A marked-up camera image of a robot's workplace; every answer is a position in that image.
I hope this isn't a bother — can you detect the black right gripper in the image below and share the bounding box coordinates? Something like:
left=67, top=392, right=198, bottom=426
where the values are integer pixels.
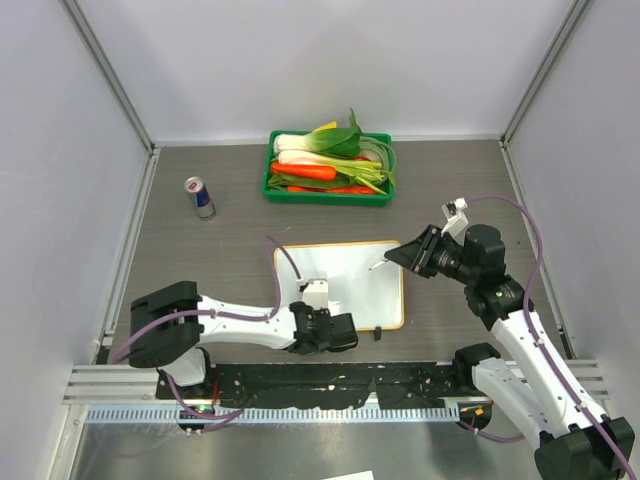
left=386, top=224, right=479, bottom=285

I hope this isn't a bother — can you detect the pink capped marker pen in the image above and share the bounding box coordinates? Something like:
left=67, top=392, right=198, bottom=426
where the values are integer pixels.
left=368, top=258, right=388, bottom=271

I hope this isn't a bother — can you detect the yellow framed whiteboard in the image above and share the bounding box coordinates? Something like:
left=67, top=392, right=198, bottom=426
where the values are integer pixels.
left=273, top=240, right=405, bottom=331

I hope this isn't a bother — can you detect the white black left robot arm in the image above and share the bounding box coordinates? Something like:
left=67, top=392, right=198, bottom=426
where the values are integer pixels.
left=125, top=279, right=359, bottom=399

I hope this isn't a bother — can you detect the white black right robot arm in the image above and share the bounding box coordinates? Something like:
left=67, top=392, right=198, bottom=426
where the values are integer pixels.
left=384, top=224, right=635, bottom=479

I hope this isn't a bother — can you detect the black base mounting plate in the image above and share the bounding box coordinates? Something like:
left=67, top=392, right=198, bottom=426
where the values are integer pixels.
left=177, top=362, right=483, bottom=410

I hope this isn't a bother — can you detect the white green leek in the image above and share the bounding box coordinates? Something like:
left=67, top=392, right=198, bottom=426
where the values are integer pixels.
left=270, top=150, right=395, bottom=187

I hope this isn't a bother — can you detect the green plastic vegetable tray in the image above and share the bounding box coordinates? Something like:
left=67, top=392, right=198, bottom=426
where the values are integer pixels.
left=262, top=161, right=396, bottom=207

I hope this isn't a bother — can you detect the white paper sheet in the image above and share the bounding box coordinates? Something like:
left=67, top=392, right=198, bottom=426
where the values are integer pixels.
left=334, top=471, right=374, bottom=480

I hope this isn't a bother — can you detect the green bok choy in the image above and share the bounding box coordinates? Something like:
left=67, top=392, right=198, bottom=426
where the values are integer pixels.
left=272, top=109, right=362, bottom=158

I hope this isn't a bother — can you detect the orange carrot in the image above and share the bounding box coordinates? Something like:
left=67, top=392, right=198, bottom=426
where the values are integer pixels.
left=270, top=162, right=337, bottom=182

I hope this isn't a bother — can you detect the red bull drink can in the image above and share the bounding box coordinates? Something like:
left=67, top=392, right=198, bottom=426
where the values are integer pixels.
left=184, top=176, right=216, bottom=219

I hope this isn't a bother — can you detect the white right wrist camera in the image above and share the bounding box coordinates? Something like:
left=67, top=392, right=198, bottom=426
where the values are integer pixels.
left=441, top=197, right=468, bottom=237

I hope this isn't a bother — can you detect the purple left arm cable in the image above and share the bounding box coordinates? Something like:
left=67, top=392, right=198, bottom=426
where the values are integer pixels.
left=108, top=234, right=306, bottom=434

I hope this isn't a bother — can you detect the slotted cable duct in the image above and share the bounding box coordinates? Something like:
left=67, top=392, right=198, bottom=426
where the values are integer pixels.
left=84, top=403, right=460, bottom=425

